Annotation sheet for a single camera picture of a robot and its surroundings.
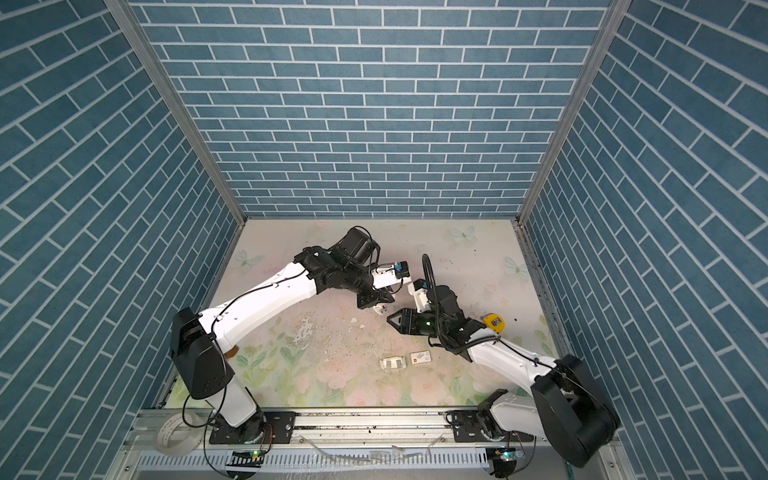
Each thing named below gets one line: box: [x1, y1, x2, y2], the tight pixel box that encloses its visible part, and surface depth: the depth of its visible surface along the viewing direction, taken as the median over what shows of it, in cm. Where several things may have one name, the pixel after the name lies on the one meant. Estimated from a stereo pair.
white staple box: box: [410, 350, 432, 365], surface depth 86 cm
